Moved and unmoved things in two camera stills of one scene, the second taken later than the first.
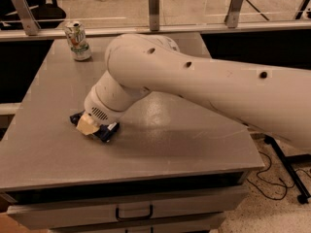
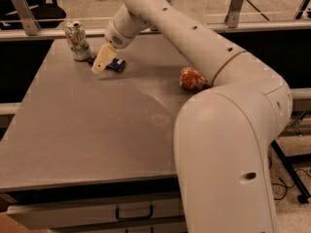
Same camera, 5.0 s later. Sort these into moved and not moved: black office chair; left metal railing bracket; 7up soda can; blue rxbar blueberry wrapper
Moved: blue rxbar blueberry wrapper
Not moved: 7up soda can; black office chair; left metal railing bracket
